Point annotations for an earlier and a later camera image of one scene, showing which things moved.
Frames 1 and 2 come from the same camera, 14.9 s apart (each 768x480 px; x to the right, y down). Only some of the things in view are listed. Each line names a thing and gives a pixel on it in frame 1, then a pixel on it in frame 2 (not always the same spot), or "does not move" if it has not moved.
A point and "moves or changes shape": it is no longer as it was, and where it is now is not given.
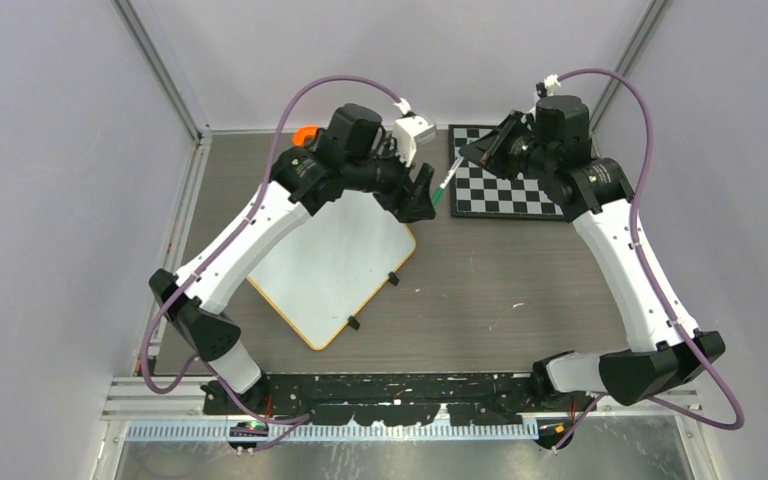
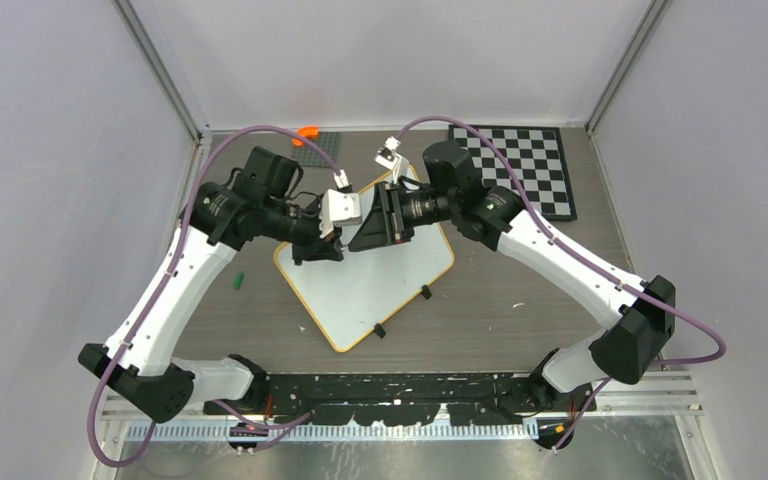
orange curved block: (299, 136) does not move
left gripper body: (389, 183) to (304, 249)
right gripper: (488, 152) to (384, 223)
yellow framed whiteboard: (328, 269) moves or changes shape
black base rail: (477, 398) does not move
